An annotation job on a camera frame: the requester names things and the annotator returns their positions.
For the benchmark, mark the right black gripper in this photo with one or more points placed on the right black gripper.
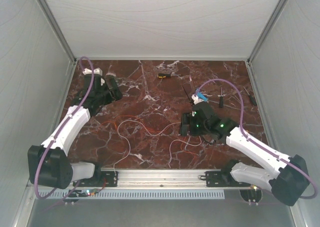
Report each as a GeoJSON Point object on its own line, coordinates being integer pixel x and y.
{"type": "Point", "coordinates": [187, 118]}

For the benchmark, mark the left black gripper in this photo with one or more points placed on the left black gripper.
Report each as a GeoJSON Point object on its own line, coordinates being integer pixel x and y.
{"type": "Point", "coordinates": [116, 93]}

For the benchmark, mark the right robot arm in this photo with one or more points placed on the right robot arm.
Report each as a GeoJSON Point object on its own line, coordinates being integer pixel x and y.
{"type": "Point", "coordinates": [287, 189]}

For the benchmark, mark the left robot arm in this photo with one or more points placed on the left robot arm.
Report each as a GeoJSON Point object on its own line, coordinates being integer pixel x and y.
{"type": "Point", "coordinates": [48, 163]}

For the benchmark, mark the black zip tie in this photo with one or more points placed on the black zip tie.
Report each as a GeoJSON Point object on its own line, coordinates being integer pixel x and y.
{"type": "Point", "coordinates": [188, 97]}

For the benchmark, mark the blue plastic tool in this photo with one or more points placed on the blue plastic tool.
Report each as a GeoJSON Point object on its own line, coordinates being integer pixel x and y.
{"type": "Point", "coordinates": [202, 97]}

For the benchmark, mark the yellow black screwdriver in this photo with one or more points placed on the yellow black screwdriver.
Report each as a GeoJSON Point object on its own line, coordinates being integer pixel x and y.
{"type": "Point", "coordinates": [166, 75]}

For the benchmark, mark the black screwdriver far right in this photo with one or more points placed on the black screwdriver far right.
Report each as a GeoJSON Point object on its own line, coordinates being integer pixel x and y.
{"type": "Point", "coordinates": [251, 97]}

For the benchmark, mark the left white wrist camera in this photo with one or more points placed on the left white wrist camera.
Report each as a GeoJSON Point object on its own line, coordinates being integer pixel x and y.
{"type": "Point", "coordinates": [93, 71]}

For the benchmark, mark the black handle screwdriver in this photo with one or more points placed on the black handle screwdriver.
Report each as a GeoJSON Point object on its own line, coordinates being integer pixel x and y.
{"type": "Point", "coordinates": [221, 99]}

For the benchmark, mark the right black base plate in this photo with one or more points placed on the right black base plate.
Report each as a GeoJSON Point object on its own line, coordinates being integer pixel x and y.
{"type": "Point", "coordinates": [219, 179]}

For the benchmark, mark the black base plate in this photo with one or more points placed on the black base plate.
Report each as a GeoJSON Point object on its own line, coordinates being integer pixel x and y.
{"type": "Point", "coordinates": [104, 178]}
{"type": "Point", "coordinates": [219, 179]}

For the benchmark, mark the slotted grey cable duct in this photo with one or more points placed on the slotted grey cable duct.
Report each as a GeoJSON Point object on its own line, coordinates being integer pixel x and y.
{"type": "Point", "coordinates": [140, 194]}

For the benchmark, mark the aluminium front rail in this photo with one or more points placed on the aluminium front rail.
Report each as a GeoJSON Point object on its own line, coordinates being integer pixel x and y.
{"type": "Point", "coordinates": [148, 178]}

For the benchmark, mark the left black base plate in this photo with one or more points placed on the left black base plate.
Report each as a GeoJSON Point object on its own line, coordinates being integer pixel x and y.
{"type": "Point", "coordinates": [104, 178]}

